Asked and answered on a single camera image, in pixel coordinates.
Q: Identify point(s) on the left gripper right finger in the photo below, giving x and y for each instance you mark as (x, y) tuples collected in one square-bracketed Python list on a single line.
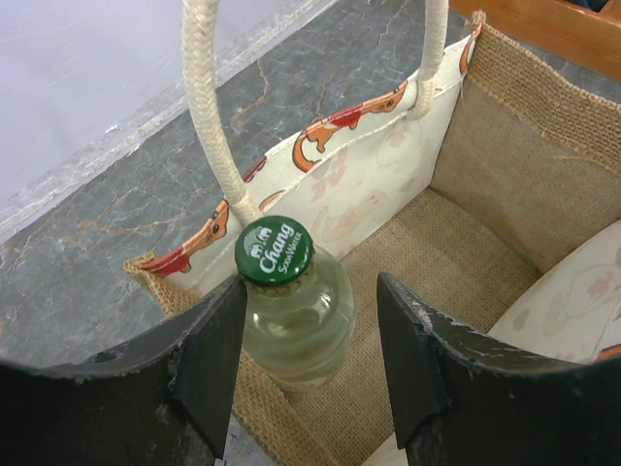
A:
[(460, 397)]

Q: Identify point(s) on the green lid glass jar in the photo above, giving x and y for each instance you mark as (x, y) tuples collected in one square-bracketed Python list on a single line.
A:
[(300, 311)]

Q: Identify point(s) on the orange compartment tray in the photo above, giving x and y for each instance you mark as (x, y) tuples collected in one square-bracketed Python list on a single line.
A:
[(582, 36)]

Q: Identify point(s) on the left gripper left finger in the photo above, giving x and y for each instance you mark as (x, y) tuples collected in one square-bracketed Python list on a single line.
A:
[(143, 402)]

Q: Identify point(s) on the patterned canvas bag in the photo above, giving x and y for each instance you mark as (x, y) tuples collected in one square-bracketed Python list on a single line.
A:
[(484, 182)]

